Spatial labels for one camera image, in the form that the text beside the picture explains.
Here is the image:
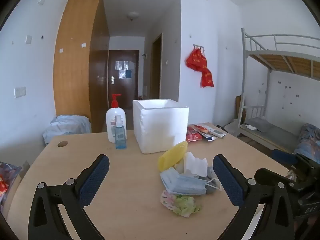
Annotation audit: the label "grey metal bunk bed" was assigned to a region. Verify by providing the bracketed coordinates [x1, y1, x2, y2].
[241, 27, 320, 155]

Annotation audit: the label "grey mattress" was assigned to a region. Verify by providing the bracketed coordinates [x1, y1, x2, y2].
[244, 117, 304, 153]

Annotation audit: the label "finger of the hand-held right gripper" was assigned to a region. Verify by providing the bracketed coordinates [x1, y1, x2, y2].
[272, 149, 300, 165]
[254, 167, 297, 191]

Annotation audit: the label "stack of blue face masks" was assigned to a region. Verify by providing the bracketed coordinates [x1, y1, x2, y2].
[160, 167, 222, 196]

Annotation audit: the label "grey cloth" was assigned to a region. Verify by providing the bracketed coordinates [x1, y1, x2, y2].
[205, 166, 222, 194]

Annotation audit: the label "wooden side door frame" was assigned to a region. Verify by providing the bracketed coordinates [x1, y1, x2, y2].
[149, 32, 163, 100]

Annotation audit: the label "white foam box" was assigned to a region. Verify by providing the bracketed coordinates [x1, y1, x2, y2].
[132, 99, 190, 154]

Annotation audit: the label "green tissue packet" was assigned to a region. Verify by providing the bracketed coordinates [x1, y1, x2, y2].
[172, 194, 202, 215]

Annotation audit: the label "red packet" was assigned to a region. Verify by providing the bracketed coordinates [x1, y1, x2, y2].
[186, 126, 203, 143]

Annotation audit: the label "light blue bedding bundle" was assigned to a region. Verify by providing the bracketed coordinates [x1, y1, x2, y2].
[42, 115, 92, 145]

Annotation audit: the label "red printed bag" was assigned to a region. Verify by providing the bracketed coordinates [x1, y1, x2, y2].
[185, 45, 208, 72]
[201, 69, 215, 88]

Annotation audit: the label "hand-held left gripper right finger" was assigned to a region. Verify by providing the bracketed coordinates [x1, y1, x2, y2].
[212, 154, 295, 240]

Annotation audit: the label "red white sachet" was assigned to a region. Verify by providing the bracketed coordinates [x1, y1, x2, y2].
[194, 124, 210, 134]

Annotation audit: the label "wooden wardrobe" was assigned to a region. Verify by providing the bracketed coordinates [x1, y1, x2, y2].
[53, 0, 110, 133]

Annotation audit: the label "yellow sponge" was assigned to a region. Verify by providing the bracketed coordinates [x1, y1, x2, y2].
[158, 141, 188, 172]

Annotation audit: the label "leaning wooden boards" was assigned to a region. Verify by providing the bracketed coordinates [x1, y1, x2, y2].
[235, 95, 247, 124]

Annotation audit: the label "white pump bottle red top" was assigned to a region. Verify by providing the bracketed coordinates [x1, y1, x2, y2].
[105, 94, 127, 143]

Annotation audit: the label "colourful printed plastic bag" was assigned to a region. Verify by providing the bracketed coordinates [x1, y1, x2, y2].
[0, 161, 22, 205]

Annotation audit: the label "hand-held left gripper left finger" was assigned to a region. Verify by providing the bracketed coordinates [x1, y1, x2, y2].
[28, 154, 110, 240]

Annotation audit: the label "blue spray bottle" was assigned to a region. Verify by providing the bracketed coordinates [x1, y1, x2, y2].
[114, 115, 127, 150]

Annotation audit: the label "blue patterned blanket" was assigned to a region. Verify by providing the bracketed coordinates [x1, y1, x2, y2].
[294, 123, 320, 158]

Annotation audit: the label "dark brown door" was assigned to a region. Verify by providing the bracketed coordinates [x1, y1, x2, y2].
[108, 49, 140, 110]

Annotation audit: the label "floral tissue packet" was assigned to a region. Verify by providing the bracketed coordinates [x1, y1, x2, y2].
[160, 190, 193, 217]

